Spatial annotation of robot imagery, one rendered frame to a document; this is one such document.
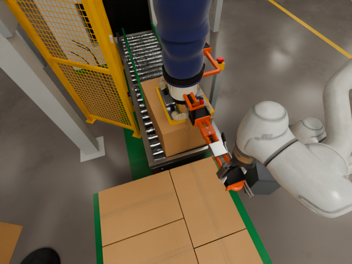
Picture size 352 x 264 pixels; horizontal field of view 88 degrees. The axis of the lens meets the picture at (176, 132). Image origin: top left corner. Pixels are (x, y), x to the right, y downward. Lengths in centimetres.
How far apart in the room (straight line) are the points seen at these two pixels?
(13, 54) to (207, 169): 159
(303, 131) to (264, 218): 112
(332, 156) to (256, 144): 15
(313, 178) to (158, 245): 118
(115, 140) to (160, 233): 144
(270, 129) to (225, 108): 230
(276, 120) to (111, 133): 233
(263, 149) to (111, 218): 130
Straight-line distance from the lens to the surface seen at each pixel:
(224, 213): 152
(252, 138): 49
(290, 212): 231
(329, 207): 49
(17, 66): 170
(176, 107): 114
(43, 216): 251
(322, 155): 51
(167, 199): 152
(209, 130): 90
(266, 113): 46
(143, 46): 300
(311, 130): 135
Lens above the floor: 201
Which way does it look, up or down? 56 degrees down
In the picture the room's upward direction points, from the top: 4 degrees counter-clockwise
